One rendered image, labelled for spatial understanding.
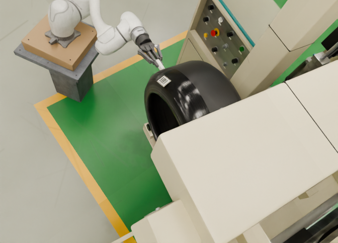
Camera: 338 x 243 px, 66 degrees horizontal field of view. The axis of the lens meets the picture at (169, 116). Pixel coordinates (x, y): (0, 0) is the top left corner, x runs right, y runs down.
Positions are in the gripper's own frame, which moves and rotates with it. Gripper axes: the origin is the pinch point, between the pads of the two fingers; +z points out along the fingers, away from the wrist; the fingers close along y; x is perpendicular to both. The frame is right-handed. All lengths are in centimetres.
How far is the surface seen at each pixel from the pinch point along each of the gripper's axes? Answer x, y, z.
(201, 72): -16.8, 5.3, 23.4
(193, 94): -17.4, -4.2, 32.3
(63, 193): 123, -72, -5
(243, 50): 5, 55, 3
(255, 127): -47, -14, 63
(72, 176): 122, -61, -15
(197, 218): -44, -36, 74
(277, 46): -35, 26, 36
